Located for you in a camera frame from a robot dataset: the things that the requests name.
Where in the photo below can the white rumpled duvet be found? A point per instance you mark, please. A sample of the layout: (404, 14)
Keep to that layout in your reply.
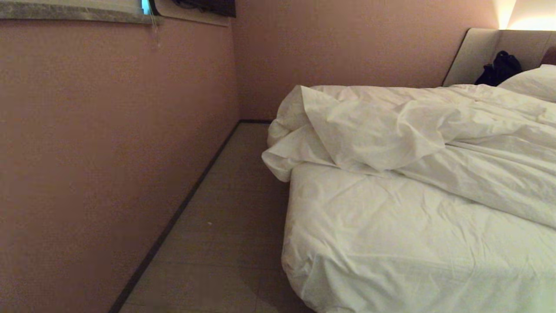
(391, 126)

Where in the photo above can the black wall-mounted television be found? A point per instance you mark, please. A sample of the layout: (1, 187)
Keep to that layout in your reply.
(208, 6)

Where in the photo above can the grey stone window sill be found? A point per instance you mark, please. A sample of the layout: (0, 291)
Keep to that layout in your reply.
(74, 14)

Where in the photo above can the white pillow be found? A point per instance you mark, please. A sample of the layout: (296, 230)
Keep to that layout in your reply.
(535, 81)

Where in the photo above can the black bag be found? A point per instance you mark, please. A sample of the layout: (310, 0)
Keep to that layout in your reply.
(500, 69)

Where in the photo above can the beige padded headboard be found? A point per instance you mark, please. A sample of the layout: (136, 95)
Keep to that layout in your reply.
(478, 56)

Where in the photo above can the bed with white sheet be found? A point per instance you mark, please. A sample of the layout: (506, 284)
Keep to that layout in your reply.
(412, 243)

